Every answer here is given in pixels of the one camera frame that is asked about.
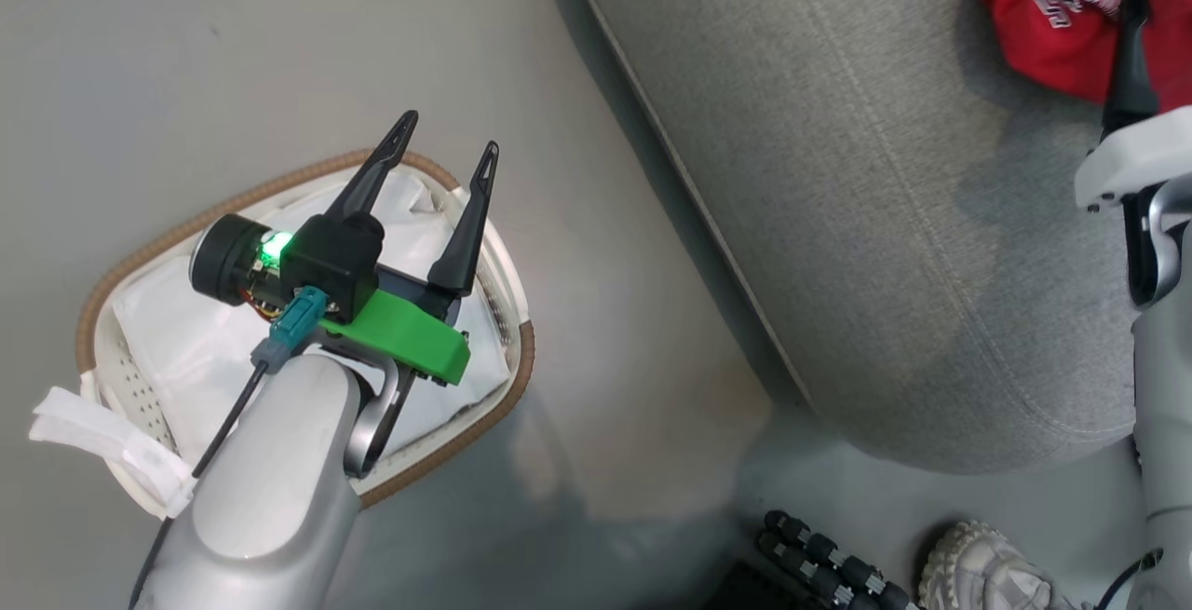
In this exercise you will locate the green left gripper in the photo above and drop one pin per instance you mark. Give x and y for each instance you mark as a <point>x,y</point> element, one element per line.
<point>410,335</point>

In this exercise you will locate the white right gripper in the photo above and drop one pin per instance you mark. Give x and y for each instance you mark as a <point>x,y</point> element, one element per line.
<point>1131,163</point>

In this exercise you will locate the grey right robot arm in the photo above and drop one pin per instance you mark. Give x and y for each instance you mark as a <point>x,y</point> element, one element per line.
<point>1164,405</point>

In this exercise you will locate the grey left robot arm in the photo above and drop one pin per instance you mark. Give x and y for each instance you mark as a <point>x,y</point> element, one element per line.
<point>270,480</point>

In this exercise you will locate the wicker laundry basket white liner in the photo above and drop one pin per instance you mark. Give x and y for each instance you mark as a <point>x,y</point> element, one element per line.
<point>186,340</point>

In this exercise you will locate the brown rimmed laundry basket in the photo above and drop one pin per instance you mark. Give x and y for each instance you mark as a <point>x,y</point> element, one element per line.
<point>144,391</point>

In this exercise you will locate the grey fabric sofa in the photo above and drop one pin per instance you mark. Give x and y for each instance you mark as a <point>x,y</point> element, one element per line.
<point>885,219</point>

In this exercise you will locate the white treaded shoe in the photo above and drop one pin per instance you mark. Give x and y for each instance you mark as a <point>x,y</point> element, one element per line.
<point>987,573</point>

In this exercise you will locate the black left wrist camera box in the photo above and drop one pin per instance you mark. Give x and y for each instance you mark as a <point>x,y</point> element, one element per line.
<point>331,261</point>

